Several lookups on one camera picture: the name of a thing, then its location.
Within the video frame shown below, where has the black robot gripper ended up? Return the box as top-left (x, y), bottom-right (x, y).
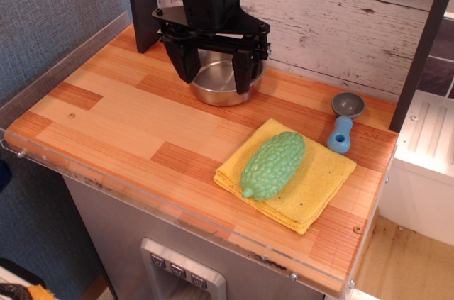
top-left (152, 0), bottom-right (271, 94)

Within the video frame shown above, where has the green bumpy toy gourd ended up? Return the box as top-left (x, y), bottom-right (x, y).
top-left (240, 131), bottom-right (306, 201)

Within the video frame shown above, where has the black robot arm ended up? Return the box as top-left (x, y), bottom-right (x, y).
top-left (153, 0), bottom-right (270, 94)

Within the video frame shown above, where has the stainless steel pan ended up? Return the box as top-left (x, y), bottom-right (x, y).
top-left (189, 49), bottom-right (266, 106)

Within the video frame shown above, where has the blue grey toy scoop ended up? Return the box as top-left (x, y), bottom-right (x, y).
top-left (327, 92), bottom-right (366, 154)

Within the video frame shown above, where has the folded yellow cloth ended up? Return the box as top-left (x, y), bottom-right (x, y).
top-left (214, 119), bottom-right (356, 235)

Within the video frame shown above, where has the grey toy fridge cabinet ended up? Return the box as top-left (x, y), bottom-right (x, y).
top-left (65, 177), bottom-right (323, 299)

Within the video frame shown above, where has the silver dispenser button panel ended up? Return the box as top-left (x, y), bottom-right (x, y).
top-left (140, 238), bottom-right (227, 299)

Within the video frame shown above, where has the white toy sink unit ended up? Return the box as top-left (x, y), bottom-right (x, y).
top-left (378, 91), bottom-right (453, 245)

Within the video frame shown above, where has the orange black object bottom left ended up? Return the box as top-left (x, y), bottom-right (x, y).
top-left (1, 283), bottom-right (56, 300)

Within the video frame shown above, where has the dark left frame post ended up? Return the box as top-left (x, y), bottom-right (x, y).
top-left (130, 0), bottom-right (159, 53)

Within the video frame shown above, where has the dark frame post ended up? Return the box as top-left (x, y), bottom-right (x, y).
top-left (389, 0), bottom-right (450, 133)
top-left (130, 0), bottom-right (159, 53)

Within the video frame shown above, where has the dark right frame post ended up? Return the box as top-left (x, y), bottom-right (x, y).
top-left (389, 0), bottom-right (450, 133)

